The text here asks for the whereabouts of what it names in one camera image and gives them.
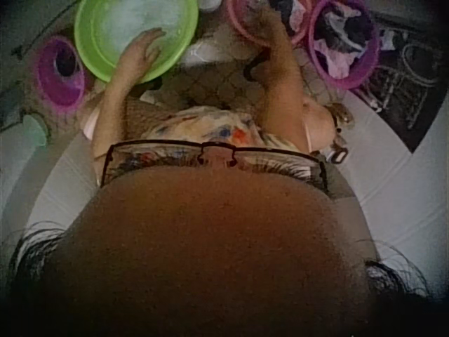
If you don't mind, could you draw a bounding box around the person's right hand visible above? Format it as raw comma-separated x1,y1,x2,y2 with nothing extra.
245,6,293,55

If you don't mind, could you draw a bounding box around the person's left hand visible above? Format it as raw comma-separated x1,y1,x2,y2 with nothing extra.
120,27,168,72

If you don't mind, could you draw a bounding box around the green plastic basin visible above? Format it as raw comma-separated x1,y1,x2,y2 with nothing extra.
74,0,201,85

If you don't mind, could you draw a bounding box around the pink plastic basin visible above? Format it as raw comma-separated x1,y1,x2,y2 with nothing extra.
225,0,317,47

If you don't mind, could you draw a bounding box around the white cloth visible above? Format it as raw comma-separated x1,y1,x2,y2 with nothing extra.
181,41,227,68

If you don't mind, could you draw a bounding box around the purple bucket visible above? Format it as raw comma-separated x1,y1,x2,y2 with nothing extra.
36,34,88,115

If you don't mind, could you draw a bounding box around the heap of dark clothes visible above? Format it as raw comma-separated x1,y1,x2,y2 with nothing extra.
268,0,311,38

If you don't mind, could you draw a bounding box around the purple basin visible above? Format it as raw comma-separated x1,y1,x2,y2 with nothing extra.
307,0,382,91

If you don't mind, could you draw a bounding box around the heap of clothes, purple and white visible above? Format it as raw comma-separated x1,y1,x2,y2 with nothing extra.
314,1,375,80

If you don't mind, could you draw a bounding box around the black patterned mat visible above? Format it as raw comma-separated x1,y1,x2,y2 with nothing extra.
352,9,447,154

